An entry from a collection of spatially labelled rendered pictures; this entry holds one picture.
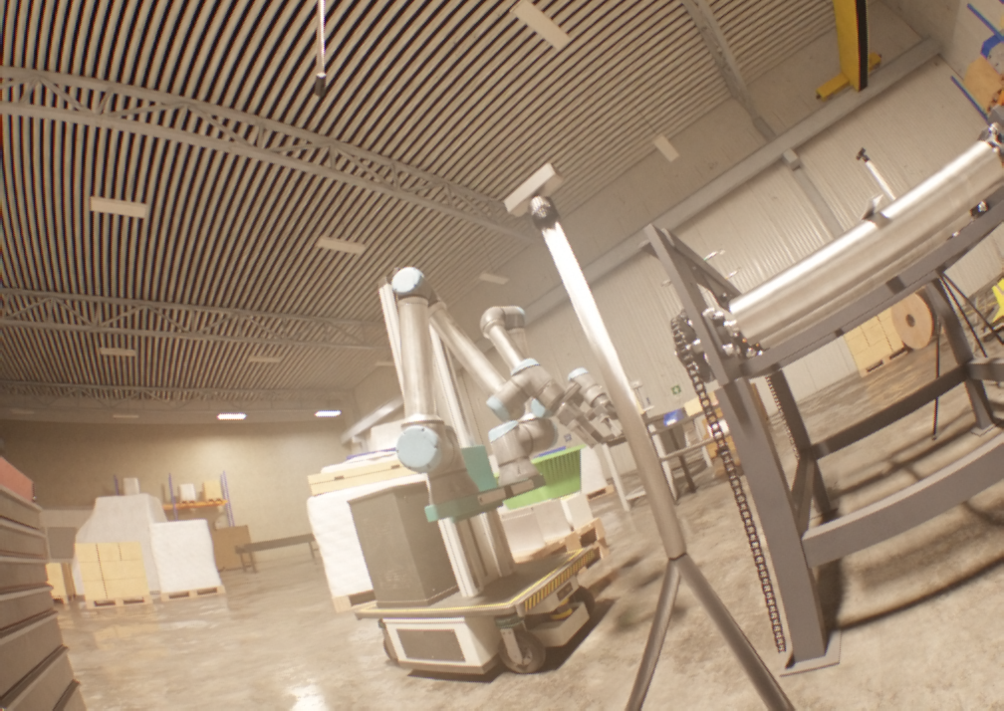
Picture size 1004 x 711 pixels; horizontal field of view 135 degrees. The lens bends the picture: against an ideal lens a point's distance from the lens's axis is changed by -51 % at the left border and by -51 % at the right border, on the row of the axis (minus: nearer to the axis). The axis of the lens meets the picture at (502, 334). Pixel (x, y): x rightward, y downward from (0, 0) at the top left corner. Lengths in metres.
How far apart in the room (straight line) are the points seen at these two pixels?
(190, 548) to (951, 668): 8.35
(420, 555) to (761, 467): 1.32
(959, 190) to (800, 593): 0.94
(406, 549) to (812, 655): 1.44
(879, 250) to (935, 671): 0.86
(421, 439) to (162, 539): 7.17
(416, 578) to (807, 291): 1.62
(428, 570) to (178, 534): 6.73
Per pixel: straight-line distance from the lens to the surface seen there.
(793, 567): 1.07
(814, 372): 11.61
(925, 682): 1.04
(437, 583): 1.86
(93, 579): 8.07
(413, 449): 1.37
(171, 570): 8.21
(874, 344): 8.92
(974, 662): 1.05
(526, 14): 7.00
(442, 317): 1.64
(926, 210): 1.05
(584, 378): 1.76
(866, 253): 1.00
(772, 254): 11.99
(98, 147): 10.64
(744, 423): 0.99
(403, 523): 1.78
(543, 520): 2.98
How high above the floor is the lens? 0.70
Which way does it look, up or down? 20 degrees up
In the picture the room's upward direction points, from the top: 19 degrees counter-clockwise
